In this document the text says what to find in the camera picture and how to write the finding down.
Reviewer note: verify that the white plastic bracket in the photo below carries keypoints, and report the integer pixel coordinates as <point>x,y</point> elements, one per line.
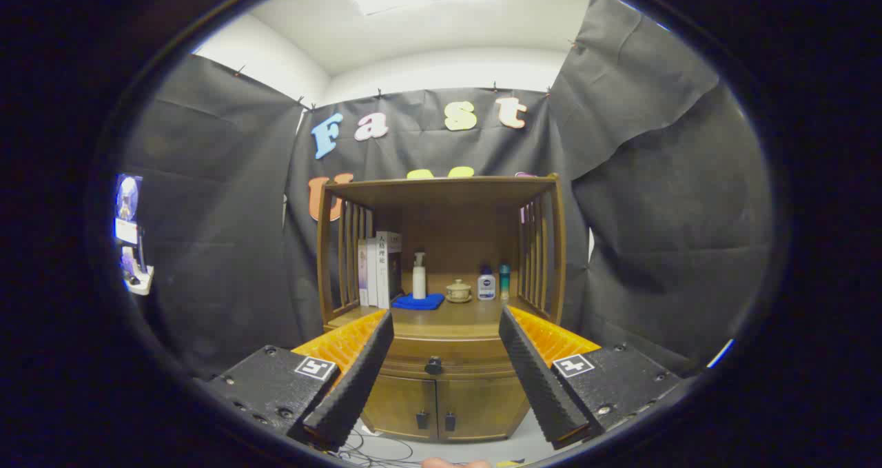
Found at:
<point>141,285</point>

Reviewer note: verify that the wooden cabinet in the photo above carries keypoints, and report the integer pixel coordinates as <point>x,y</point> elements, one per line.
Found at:
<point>448,234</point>

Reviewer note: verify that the wooden cabinet door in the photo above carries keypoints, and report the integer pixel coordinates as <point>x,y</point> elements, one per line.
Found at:
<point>482,406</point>
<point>400,402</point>

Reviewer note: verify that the lit display screen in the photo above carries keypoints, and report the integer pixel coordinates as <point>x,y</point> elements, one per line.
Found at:
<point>127,206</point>

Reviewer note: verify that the thick white dark-cover book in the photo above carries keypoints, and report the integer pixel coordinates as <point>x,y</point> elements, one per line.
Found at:
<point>386,268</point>

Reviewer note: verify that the white pump bottle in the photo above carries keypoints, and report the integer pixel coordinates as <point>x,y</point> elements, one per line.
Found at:
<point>419,282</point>

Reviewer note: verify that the white lotion bottle blue cap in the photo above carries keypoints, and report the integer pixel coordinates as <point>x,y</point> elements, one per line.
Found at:
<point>486,289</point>

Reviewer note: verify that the ceramic lidded teacup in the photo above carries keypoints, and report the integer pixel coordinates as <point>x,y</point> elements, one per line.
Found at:
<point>458,292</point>

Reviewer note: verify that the black drawer knob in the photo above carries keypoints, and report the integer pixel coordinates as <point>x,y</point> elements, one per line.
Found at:
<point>433,366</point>

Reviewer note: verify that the wooden countertop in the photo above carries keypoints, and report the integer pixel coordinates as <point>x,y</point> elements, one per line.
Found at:
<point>468,318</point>

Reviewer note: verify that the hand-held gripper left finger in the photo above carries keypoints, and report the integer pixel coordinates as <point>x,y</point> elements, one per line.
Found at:
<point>358,385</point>

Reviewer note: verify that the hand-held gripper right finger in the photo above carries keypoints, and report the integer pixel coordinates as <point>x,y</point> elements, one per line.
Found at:
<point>537,385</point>

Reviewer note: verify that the blue folded cloth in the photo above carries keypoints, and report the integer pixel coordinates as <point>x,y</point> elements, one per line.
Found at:
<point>417,303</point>

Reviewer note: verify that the slim teal bottle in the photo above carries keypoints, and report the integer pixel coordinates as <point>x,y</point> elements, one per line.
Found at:
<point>504,282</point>

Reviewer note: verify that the thin pale purple book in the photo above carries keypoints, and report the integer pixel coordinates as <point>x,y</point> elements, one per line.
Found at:
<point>362,275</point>

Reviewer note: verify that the thin white book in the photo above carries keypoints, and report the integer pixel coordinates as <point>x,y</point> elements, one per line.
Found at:
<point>373,275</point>

